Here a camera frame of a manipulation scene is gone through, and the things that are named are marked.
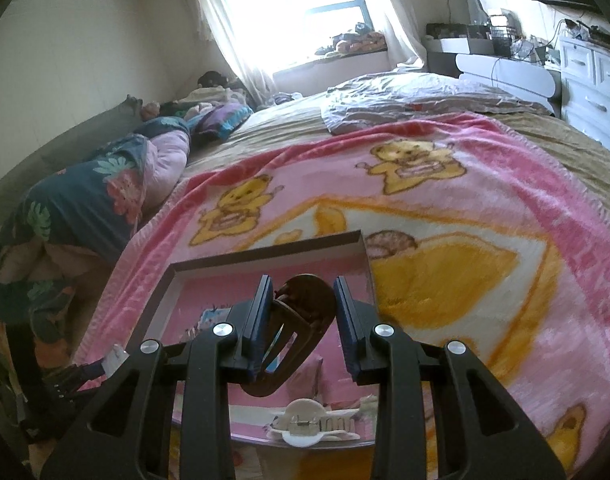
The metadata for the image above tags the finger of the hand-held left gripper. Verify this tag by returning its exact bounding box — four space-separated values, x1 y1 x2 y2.
42 357 113 403

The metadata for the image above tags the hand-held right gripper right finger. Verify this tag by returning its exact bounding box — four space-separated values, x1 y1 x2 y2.
333 275 568 480

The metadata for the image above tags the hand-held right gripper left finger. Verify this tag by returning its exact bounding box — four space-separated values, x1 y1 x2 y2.
40 274 276 480

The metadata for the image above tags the small white item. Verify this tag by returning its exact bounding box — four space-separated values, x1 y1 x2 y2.
104 344 130 370

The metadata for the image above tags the brown hair claw clip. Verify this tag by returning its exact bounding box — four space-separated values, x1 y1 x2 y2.
240 274 336 397

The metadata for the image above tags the cardboard box with pink inside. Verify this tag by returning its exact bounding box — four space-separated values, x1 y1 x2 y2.
140 230 380 448

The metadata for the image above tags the white hair claw clip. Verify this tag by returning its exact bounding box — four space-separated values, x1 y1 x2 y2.
267 399 360 448

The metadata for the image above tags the dark floral quilt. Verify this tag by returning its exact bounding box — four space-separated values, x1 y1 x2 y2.
0 125 193 441

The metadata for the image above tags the pink bear printed blanket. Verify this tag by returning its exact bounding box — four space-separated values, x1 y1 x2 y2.
72 112 610 480

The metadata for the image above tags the purple clothing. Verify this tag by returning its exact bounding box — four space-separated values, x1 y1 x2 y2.
190 102 253 148

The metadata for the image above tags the pile of plush toys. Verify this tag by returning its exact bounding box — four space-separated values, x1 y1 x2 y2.
317 22 388 56

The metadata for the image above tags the sheer white curtain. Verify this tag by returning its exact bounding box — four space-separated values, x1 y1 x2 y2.
182 0 280 111
370 0 428 68

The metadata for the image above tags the white bed footboard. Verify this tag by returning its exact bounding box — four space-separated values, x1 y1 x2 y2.
455 55 563 111

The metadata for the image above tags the white dresser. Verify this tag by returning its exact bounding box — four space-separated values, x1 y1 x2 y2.
557 35 610 153

